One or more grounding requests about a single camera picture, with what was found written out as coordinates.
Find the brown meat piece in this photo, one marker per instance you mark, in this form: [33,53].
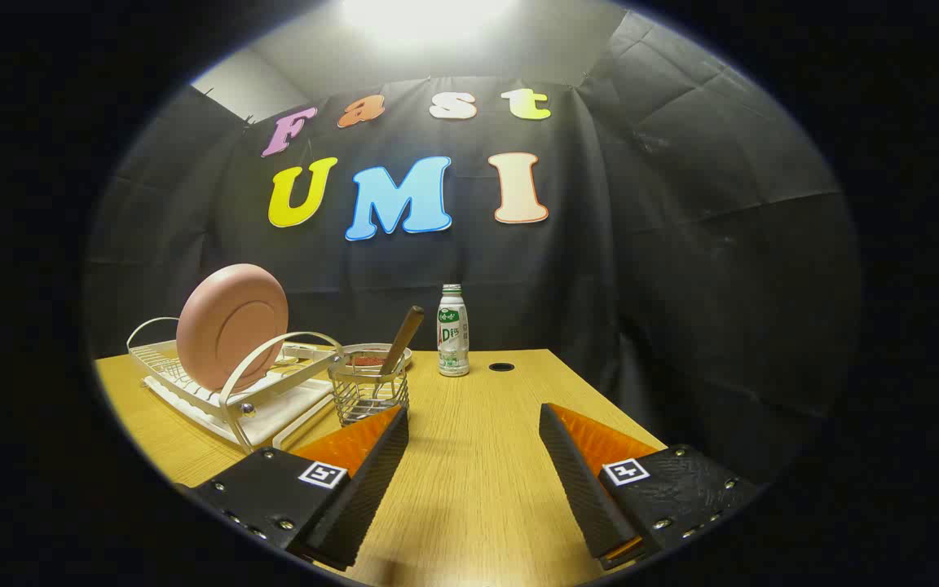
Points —
[369,359]

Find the white green labelled bottle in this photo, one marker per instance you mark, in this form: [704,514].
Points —
[453,334]

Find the pink plate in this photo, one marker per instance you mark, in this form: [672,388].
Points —
[229,326]

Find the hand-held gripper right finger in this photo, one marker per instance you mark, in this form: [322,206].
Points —
[588,497]

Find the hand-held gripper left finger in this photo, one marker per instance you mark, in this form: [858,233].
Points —
[363,497]

